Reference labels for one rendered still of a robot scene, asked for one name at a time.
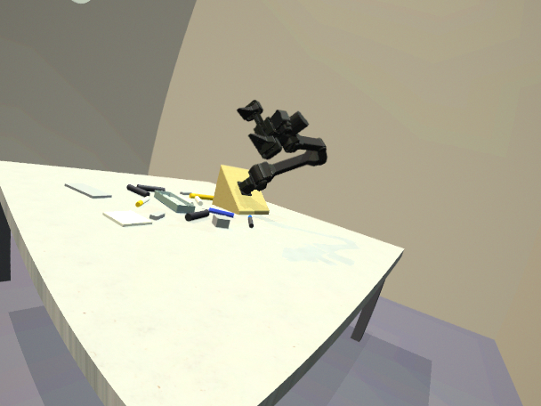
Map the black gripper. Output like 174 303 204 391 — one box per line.
237 100 282 159

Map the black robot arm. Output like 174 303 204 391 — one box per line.
237 110 327 196

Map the keyboard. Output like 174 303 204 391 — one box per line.
154 190 196 215

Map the black cylinder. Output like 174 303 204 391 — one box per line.
185 210 210 221
136 184 166 192
126 184 150 197

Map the blue stylus with white tip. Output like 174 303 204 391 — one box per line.
202 208 234 218

